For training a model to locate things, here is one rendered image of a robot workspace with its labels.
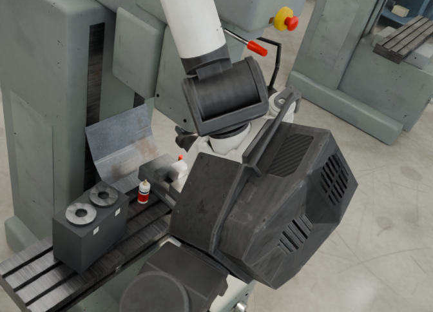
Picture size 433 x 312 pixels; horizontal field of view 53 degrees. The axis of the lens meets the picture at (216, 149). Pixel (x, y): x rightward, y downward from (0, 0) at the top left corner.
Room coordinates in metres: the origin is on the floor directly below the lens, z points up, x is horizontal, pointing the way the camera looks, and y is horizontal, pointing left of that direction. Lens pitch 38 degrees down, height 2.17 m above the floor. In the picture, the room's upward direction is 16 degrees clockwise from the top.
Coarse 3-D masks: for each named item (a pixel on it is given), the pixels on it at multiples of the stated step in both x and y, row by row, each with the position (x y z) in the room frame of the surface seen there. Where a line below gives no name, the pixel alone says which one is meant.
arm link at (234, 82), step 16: (224, 48) 0.73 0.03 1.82; (192, 64) 0.70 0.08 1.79; (208, 64) 0.72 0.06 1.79; (224, 64) 0.74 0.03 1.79; (240, 64) 0.75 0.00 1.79; (192, 80) 0.72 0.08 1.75; (208, 80) 0.71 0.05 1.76; (224, 80) 0.71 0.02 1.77; (240, 80) 0.72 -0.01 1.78; (208, 96) 0.69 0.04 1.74; (224, 96) 0.70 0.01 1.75; (240, 96) 0.71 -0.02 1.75; (256, 96) 0.72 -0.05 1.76; (208, 112) 0.69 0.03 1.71; (224, 112) 0.70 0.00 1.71
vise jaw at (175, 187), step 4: (184, 176) 1.25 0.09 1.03; (176, 180) 1.21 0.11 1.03; (180, 180) 1.22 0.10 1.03; (184, 180) 1.22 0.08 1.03; (172, 184) 1.19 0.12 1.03; (176, 184) 1.19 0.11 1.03; (180, 184) 1.20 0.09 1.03; (172, 188) 1.18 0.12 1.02; (176, 188) 1.17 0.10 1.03; (180, 188) 1.18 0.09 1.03; (172, 192) 1.17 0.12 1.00; (176, 192) 1.16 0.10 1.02; (176, 196) 1.16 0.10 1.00
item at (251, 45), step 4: (224, 28) 1.10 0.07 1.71; (224, 32) 1.10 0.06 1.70; (228, 32) 1.09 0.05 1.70; (232, 32) 1.09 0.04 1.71; (232, 36) 1.08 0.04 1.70; (236, 36) 1.08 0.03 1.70; (240, 40) 1.07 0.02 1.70; (244, 40) 1.07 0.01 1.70; (248, 44) 1.05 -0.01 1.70; (252, 44) 1.05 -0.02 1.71; (256, 44) 1.05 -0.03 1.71; (248, 48) 1.05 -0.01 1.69; (252, 48) 1.04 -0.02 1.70; (256, 48) 1.04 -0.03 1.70; (260, 48) 1.04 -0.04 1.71; (264, 48) 1.04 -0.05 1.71; (256, 52) 1.04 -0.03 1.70; (260, 52) 1.03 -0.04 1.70; (264, 52) 1.03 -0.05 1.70; (264, 56) 1.04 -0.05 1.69
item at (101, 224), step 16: (96, 192) 0.96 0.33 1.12; (112, 192) 0.98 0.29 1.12; (64, 208) 0.88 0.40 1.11; (80, 208) 0.88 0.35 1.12; (96, 208) 0.91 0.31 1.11; (112, 208) 0.93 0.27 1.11; (64, 224) 0.82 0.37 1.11; (80, 224) 0.82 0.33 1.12; (96, 224) 0.85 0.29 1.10; (112, 224) 0.92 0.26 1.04; (64, 240) 0.81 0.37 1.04; (80, 240) 0.79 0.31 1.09; (96, 240) 0.85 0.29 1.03; (112, 240) 0.93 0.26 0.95; (64, 256) 0.81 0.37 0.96; (80, 256) 0.79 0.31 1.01; (96, 256) 0.86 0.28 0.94; (80, 272) 0.79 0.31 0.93
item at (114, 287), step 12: (84, 192) 1.31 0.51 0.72; (132, 264) 1.12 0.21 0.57; (120, 276) 1.15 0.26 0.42; (132, 276) 1.12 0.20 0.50; (228, 276) 1.09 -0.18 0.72; (108, 288) 1.19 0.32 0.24; (120, 288) 1.15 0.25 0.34; (228, 288) 1.03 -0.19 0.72; (240, 288) 1.05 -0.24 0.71; (252, 288) 1.15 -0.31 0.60; (216, 300) 0.97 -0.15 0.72; (228, 300) 0.98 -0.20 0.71; (240, 300) 1.07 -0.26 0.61
